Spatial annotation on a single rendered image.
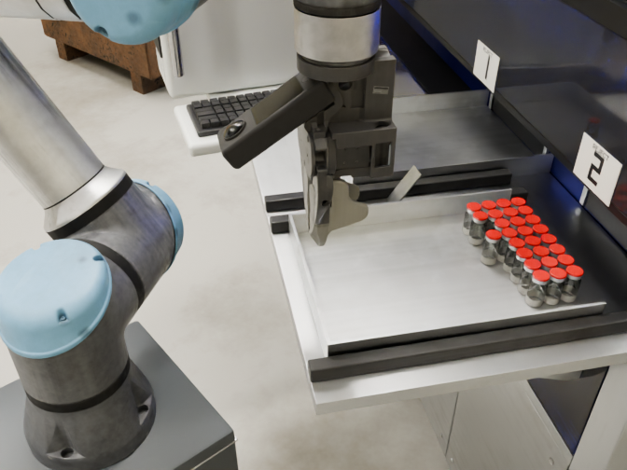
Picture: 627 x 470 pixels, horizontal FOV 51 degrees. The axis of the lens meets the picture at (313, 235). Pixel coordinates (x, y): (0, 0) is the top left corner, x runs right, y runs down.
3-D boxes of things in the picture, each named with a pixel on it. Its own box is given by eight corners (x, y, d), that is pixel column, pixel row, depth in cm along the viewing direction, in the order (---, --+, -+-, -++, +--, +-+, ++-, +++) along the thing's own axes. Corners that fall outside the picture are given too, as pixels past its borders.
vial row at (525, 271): (488, 225, 96) (493, 199, 93) (546, 307, 82) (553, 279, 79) (474, 227, 96) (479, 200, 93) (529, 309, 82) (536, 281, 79)
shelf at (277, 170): (474, 103, 134) (475, 94, 133) (703, 350, 79) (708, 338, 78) (242, 125, 126) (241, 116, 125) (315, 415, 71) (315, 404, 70)
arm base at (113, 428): (57, 498, 71) (34, 443, 65) (8, 411, 80) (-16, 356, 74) (178, 424, 79) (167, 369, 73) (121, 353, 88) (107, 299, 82)
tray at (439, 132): (485, 104, 129) (488, 89, 127) (550, 172, 108) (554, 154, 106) (317, 121, 123) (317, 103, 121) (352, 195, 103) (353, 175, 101)
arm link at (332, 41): (302, 21, 52) (285, -8, 58) (302, 76, 55) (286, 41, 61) (392, 15, 53) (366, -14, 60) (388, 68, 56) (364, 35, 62)
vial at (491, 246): (492, 255, 90) (497, 228, 88) (499, 264, 89) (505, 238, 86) (477, 256, 90) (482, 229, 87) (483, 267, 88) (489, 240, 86)
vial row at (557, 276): (502, 223, 96) (508, 197, 94) (562, 304, 82) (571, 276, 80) (488, 225, 96) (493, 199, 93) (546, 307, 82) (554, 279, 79)
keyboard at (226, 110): (353, 85, 155) (354, 75, 153) (377, 109, 144) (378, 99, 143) (186, 109, 144) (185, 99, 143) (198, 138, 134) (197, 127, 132)
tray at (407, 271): (507, 207, 100) (510, 187, 98) (598, 324, 80) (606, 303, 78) (288, 233, 95) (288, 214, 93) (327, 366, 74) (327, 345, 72)
